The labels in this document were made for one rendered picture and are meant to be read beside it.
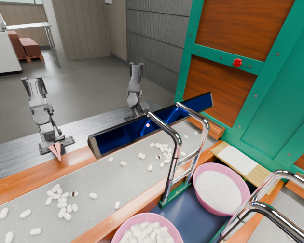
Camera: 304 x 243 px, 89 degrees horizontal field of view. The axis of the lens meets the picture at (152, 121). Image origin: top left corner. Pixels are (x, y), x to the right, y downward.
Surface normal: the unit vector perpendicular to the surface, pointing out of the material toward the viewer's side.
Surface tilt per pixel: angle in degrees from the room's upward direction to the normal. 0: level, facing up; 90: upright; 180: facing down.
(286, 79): 90
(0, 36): 90
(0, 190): 0
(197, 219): 0
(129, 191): 0
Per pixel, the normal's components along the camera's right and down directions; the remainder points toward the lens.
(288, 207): 0.07, -0.80
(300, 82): -0.79, 0.32
